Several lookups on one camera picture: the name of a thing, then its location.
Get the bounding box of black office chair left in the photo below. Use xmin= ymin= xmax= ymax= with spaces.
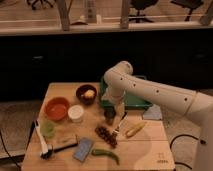
xmin=26 ymin=0 xmax=53 ymax=10

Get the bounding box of black cable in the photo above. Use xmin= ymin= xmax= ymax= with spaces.
xmin=0 ymin=121 xmax=36 ymax=169

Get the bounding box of dark brown bowl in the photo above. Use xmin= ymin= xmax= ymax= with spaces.
xmin=76 ymin=84 xmax=97 ymax=105

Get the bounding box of orange bowl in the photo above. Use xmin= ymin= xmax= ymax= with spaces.
xmin=44 ymin=97 xmax=70 ymax=121

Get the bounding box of green plastic cup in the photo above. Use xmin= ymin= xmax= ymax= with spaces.
xmin=40 ymin=121 xmax=55 ymax=138

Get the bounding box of green plastic tray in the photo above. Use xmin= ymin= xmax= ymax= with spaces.
xmin=99 ymin=78 xmax=152 ymax=110

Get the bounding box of silver fork black handle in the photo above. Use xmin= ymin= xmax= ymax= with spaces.
xmin=112 ymin=112 xmax=127 ymax=136

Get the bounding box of white cup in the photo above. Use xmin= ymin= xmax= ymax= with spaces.
xmin=68 ymin=105 xmax=84 ymax=123

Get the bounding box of yellow round food piece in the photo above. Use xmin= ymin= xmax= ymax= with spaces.
xmin=83 ymin=89 xmax=95 ymax=99

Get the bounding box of black office chair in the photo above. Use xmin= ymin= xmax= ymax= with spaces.
xmin=129 ymin=0 xmax=158 ymax=23
xmin=26 ymin=0 xmax=53 ymax=10
xmin=171 ymin=0 xmax=204 ymax=21

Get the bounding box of green chili pepper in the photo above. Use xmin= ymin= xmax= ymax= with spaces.
xmin=91 ymin=149 xmax=120 ymax=165

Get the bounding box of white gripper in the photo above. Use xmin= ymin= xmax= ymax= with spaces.
xmin=101 ymin=87 xmax=125 ymax=106

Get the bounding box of dark grape bunch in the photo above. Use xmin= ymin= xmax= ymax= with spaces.
xmin=95 ymin=126 xmax=117 ymax=148

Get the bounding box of black office chair right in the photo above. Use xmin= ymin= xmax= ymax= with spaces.
xmin=171 ymin=0 xmax=204 ymax=21

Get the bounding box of grey cloth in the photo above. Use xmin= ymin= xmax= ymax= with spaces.
xmin=143 ymin=105 xmax=162 ymax=120

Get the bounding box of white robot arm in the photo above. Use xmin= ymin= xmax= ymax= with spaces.
xmin=102 ymin=61 xmax=213 ymax=171

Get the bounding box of blue sponge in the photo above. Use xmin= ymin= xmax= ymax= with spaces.
xmin=73 ymin=137 xmax=94 ymax=162

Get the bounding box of white handled brush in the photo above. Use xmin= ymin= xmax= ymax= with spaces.
xmin=34 ymin=120 xmax=48 ymax=158

